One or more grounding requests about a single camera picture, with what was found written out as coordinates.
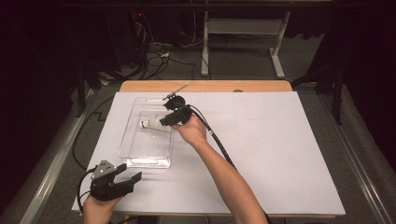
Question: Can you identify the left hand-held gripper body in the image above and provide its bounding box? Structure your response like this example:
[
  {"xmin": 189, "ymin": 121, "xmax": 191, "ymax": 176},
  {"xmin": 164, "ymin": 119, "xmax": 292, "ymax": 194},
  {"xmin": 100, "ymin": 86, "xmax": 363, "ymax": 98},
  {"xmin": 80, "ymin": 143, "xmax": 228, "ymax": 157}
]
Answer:
[{"xmin": 89, "ymin": 159, "xmax": 135, "ymax": 203}]

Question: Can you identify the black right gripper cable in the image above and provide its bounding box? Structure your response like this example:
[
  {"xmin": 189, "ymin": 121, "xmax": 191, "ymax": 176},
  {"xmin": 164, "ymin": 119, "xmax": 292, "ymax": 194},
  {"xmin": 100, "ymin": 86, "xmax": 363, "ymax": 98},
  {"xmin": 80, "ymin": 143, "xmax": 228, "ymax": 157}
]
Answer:
[{"xmin": 186, "ymin": 104, "xmax": 274, "ymax": 224}]

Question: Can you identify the clear plastic tray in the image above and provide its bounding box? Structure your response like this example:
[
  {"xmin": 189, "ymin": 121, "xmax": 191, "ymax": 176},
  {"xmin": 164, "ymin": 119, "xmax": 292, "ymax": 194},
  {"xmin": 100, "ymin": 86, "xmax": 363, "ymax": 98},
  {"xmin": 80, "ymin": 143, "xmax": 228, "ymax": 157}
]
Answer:
[{"xmin": 117, "ymin": 96, "xmax": 177, "ymax": 170}]

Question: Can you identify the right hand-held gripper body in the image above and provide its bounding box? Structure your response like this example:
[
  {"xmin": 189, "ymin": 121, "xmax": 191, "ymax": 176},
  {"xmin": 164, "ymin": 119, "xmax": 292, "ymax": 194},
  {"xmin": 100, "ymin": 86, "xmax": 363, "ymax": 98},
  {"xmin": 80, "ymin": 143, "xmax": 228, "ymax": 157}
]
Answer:
[{"xmin": 162, "ymin": 82, "xmax": 194, "ymax": 127}]

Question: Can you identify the aluminium floor rail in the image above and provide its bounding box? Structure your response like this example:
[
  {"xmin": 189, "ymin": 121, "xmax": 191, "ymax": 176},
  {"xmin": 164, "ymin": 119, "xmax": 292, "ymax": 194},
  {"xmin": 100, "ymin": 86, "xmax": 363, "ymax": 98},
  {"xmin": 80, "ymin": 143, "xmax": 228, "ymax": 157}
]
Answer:
[
  {"xmin": 18, "ymin": 88, "xmax": 98, "ymax": 224},
  {"xmin": 317, "ymin": 92, "xmax": 396, "ymax": 224}
]

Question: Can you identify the white metal stand frame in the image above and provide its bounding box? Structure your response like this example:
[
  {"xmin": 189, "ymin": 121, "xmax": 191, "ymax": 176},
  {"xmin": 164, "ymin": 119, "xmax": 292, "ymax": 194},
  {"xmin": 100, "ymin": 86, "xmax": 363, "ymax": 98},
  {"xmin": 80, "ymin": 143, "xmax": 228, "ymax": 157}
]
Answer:
[{"xmin": 200, "ymin": 10, "xmax": 292, "ymax": 80}]

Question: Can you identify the dark equipment box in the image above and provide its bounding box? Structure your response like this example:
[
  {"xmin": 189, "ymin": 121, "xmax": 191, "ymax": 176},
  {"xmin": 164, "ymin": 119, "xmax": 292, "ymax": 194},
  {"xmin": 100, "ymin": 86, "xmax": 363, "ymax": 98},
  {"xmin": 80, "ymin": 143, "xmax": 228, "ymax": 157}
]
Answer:
[{"xmin": 105, "ymin": 8, "xmax": 149, "ymax": 72}]

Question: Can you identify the black floor cable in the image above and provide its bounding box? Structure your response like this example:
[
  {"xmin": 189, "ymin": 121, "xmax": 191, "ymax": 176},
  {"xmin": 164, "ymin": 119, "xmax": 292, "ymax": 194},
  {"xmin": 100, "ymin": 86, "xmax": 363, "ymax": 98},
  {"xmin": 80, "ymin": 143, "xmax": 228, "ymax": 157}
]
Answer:
[{"xmin": 72, "ymin": 96, "xmax": 116, "ymax": 171}]

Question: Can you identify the white table cover board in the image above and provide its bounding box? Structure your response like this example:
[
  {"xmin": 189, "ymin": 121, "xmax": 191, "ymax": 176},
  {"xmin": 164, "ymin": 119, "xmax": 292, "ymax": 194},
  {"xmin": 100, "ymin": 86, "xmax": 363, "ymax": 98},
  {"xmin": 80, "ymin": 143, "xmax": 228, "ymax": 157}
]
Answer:
[{"xmin": 71, "ymin": 91, "xmax": 347, "ymax": 217}]

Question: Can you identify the tangle of floor cables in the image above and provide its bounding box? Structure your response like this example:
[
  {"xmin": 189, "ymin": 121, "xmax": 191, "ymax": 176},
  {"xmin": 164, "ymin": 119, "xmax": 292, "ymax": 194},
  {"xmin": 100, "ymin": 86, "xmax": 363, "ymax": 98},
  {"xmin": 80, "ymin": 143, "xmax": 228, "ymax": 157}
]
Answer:
[{"xmin": 134, "ymin": 12, "xmax": 204, "ymax": 80}]

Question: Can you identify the person's left hand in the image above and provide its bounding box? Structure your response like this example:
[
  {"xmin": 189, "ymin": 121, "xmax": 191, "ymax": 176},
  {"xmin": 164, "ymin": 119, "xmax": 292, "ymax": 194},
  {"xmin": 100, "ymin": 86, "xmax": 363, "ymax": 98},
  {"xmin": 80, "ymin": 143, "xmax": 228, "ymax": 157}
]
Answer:
[{"xmin": 81, "ymin": 194, "xmax": 122, "ymax": 224}]

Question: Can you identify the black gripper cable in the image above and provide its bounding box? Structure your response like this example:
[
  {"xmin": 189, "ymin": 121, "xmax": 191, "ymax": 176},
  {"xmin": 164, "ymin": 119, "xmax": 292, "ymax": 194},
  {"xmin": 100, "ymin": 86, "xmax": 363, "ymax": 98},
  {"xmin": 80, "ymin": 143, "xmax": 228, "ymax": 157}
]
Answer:
[
  {"xmin": 76, "ymin": 167, "xmax": 95, "ymax": 216},
  {"xmin": 186, "ymin": 104, "xmax": 274, "ymax": 224}
]

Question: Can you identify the person's right hand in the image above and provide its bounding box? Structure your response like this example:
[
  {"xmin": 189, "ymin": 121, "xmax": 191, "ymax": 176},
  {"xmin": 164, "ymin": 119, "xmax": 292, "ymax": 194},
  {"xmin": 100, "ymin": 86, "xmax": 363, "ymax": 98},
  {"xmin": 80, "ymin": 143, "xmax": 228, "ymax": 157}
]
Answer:
[{"xmin": 170, "ymin": 113, "xmax": 208, "ymax": 149}]

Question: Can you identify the black stand leg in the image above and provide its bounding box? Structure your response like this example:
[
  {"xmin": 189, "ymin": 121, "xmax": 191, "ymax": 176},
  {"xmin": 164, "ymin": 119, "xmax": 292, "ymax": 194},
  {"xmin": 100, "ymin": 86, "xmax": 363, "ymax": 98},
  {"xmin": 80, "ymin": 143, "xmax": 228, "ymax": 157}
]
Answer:
[
  {"xmin": 290, "ymin": 60, "xmax": 346, "ymax": 126},
  {"xmin": 76, "ymin": 60, "xmax": 125, "ymax": 119}
]

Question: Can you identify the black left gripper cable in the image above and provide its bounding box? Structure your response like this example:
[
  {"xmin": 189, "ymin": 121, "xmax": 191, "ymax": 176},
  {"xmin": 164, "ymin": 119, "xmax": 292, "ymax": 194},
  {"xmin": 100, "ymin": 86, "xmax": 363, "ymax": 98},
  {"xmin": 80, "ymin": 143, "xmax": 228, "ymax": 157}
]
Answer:
[{"xmin": 76, "ymin": 167, "xmax": 95, "ymax": 216}]

